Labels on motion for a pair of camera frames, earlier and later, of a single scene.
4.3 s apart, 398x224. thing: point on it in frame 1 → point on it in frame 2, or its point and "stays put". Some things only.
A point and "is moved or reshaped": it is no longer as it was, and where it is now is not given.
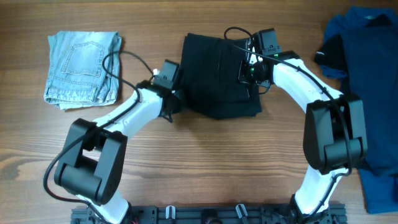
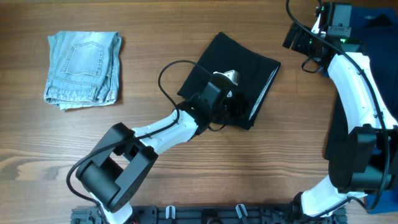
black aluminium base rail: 336,214 stays put
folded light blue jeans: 76,76 stays put
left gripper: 178,106 → 239,110
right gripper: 243,78 → 298,45
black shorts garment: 210,80 is moved or reshaped
